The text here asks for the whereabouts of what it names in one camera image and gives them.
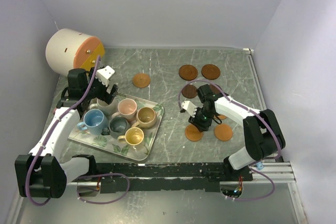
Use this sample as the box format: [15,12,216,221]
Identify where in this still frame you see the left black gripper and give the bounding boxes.
[83,67,118,104]

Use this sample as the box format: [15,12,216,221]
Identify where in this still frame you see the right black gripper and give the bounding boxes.
[188,106,215,132]

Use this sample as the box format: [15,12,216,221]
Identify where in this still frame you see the large woven rattan coaster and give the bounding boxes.
[218,115,226,120]

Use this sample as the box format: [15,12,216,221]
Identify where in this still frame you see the smooth light wood coaster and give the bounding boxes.
[184,124,203,142]

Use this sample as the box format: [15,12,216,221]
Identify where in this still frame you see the beige mug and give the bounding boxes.
[89,98,118,116]

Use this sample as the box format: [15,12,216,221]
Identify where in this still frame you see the hidden light wood coaster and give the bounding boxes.
[214,124,233,142]

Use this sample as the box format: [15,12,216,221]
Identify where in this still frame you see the dark wood coaster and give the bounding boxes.
[209,84,220,94]

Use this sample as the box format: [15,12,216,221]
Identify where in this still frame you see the reddish brown wood coaster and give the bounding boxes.
[201,64,221,80]

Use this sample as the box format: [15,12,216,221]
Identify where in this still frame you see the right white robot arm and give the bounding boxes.
[179,84,286,181]

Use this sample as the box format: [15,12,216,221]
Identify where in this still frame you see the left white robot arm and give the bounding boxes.
[15,66,118,198]

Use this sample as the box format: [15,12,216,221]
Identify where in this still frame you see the dark walnut coaster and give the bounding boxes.
[181,84,197,99]

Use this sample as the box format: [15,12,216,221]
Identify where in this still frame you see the blue mug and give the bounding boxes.
[77,109,109,135]

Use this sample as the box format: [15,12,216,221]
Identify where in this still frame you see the pink mug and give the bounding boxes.
[111,98,138,122]

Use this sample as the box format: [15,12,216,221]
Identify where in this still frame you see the grey mug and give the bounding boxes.
[109,117,130,139]

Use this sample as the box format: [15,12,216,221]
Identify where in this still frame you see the white cylindrical drawer box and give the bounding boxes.
[45,28,105,76]

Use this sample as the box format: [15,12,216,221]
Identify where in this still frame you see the tan brown mug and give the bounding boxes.
[132,107,158,129]

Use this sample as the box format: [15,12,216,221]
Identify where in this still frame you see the yellow mug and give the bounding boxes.
[117,127,144,146]

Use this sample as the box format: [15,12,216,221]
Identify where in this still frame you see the floral serving tray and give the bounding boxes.
[69,93,164,161]

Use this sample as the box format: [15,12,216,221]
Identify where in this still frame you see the blue connector clip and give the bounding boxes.
[256,162,264,170]

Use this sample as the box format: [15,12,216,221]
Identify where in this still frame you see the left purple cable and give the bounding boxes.
[26,55,131,206]

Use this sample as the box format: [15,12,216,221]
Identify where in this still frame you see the purple cable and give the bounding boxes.
[26,55,131,206]
[177,80,283,201]

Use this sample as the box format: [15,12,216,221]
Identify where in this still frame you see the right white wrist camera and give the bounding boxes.
[181,101,197,118]

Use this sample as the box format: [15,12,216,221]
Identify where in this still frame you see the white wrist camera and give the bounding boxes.
[181,101,197,118]
[95,66,115,87]

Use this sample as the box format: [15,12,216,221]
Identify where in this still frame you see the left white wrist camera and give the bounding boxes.
[95,66,115,87]

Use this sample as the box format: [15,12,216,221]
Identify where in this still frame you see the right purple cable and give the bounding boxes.
[177,80,283,201]

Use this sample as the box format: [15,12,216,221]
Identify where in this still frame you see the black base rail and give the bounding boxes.
[94,162,253,194]

